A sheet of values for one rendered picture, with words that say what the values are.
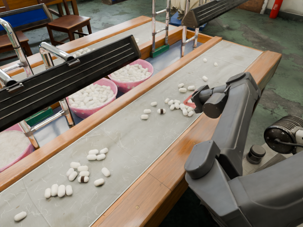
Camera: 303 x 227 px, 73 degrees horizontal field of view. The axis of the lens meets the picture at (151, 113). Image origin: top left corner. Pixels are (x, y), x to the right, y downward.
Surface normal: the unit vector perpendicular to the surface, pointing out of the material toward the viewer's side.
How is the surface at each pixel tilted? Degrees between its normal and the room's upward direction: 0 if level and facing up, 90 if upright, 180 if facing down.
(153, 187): 0
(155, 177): 0
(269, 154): 3
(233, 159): 46
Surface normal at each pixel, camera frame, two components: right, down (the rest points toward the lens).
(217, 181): -0.58, -0.79
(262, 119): 0.00, -0.74
